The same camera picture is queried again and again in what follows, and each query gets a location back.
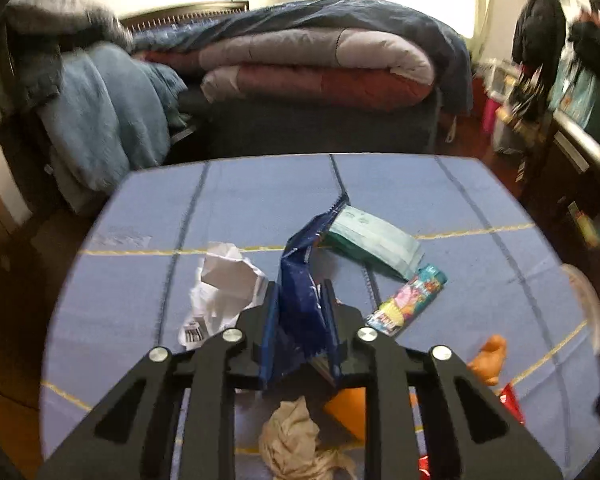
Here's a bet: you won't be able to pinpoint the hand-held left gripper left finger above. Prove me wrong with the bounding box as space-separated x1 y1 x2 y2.
39 281 282 480

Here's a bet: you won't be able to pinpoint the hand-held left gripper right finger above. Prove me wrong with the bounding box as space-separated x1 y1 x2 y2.
323 279 565 480

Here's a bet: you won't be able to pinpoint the blue foil snack wrapper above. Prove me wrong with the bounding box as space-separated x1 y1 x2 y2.
259 194 353 392

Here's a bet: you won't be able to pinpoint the white paper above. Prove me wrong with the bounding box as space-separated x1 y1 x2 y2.
180 241 269 352

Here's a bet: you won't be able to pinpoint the white waste bin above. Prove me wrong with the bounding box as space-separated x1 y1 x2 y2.
561 262 600 352

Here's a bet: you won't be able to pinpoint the orange peel piece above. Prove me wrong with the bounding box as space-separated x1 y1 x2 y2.
467 335 509 387
322 387 419 444

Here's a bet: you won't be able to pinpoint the colourful printed packet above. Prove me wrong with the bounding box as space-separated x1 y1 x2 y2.
366 264 448 337

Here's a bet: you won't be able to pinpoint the crumpled beige tissue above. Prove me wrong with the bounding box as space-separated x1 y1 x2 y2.
257 397 357 480

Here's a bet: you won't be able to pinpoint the green tissue pack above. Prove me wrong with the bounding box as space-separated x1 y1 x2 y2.
324 204 426 282

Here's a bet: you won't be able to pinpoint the blue checked tablecloth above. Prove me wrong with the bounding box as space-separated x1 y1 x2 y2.
39 152 600 480

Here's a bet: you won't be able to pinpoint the bed with dark sheet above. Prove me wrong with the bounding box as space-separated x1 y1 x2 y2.
172 84 445 162

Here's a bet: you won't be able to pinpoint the pink box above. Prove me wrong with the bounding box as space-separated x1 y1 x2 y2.
482 97 502 134

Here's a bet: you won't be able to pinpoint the dark wooden dresser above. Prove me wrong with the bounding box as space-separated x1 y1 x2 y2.
521 110 600 283

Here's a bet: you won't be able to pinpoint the light blue fleece blanket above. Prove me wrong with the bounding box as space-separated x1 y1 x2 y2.
36 42 189 212

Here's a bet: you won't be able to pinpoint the folded grey and red quilt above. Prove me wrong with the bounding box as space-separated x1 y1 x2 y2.
134 27 437 112

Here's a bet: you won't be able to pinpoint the dark blue duvet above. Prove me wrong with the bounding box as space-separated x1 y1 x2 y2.
129 0 476 117

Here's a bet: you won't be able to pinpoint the dark wooden headboard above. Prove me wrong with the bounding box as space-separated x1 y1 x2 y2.
119 0 251 35

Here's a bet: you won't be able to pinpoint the teal bag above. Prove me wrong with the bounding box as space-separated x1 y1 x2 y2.
549 64 600 132

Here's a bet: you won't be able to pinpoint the grey cloth pile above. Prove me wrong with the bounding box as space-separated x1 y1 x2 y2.
0 0 132 137

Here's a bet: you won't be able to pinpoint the pile of dark coats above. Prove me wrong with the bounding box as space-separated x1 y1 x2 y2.
510 0 600 83

